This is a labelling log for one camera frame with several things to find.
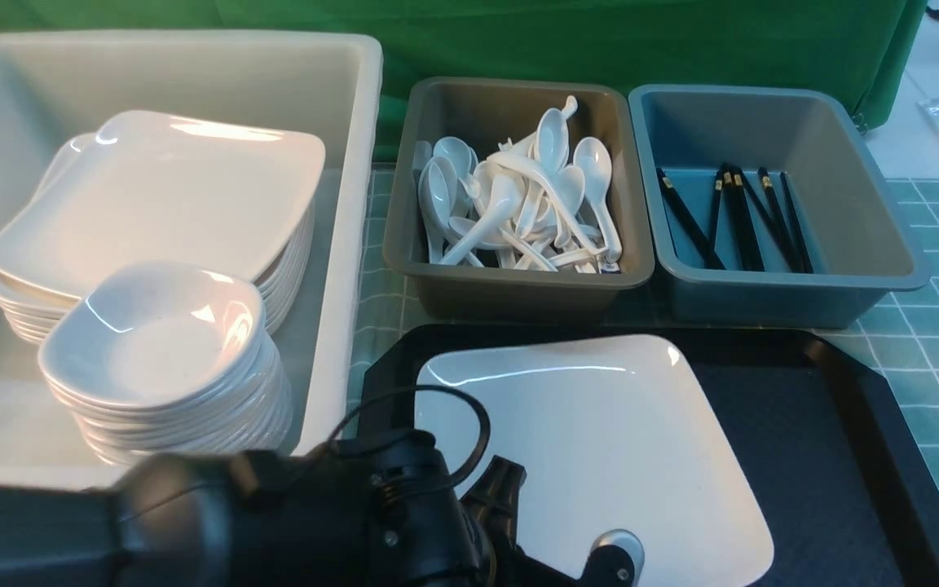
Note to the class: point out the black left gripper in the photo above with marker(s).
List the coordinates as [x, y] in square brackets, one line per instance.
[432, 537]

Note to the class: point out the white square rice plate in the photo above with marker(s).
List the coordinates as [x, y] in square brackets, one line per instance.
[616, 434]

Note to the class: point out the white ceramic soup spoon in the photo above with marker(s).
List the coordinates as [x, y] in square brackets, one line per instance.
[535, 171]

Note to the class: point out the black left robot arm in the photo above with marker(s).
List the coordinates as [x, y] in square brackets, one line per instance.
[372, 511]

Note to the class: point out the stack of white small bowls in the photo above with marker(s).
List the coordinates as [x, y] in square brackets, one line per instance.
[167, 357]

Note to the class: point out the pile of white soup spoons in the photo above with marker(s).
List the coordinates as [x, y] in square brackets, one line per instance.
[471, 206]

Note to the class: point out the stack of white square plates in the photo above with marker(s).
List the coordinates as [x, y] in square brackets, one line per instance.
[152, 186]

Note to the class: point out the brown plastic spoon bin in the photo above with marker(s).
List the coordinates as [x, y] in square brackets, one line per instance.
[484, 112]

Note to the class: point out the black serving tray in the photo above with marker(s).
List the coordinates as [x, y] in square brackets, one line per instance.
[825, 445]

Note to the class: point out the black chopsticks in bin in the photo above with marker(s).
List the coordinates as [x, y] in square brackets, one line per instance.
[729, 218]

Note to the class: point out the blue-grey plastic chopstick bin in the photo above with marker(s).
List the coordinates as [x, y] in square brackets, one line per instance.
[864, 248]

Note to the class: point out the large white plastic tub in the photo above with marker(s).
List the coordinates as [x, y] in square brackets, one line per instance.
[57, 85]

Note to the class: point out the green backdrop cloth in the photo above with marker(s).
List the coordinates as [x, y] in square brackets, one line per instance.
[854, 51]

